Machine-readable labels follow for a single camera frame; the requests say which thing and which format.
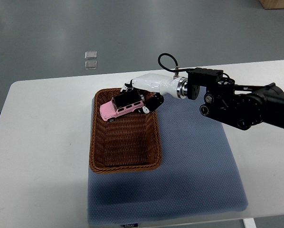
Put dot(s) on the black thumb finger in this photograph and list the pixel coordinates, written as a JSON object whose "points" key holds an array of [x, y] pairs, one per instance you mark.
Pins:
{"points": [[153, 103]]}

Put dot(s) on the upper floor plate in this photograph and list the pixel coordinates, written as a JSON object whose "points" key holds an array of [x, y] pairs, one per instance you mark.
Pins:
{"points": [[91, 55]]}

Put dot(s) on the wooden box corner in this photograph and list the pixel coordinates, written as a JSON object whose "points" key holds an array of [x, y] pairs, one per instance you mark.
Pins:
{"points": [[272, 4]]}

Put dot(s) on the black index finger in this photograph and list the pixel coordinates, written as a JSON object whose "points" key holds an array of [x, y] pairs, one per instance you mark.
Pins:
{"points": [[127, 87]]}

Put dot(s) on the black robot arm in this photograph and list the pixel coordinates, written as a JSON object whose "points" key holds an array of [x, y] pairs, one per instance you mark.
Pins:
{"points": [[240, 106]]}

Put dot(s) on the brown wicker basket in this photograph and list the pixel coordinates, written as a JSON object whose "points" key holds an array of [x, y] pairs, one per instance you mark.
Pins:
{"points": [[131, 143]]}

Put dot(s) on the white table leg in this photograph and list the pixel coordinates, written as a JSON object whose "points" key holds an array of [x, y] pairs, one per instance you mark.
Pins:
{"points": [[249, 223]]}

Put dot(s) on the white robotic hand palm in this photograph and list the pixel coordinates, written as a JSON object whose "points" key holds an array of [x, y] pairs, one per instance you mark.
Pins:
{"points": [[160, 84]]}

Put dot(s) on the floor plate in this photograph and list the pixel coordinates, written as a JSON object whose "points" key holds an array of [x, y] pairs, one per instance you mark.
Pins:
{"points": [[91, 55], [90, 64]]}

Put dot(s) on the blue-grey fabric mat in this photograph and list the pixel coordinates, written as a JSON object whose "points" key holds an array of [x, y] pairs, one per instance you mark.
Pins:
{"points": [[197, 175]]}

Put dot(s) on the lower floor plate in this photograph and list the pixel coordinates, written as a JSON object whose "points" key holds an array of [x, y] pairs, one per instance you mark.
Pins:
{"points": [[90, 64]]}

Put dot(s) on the pink toy car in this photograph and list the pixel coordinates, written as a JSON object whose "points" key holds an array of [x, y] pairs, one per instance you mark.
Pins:
{"points": [[120, 105]]}

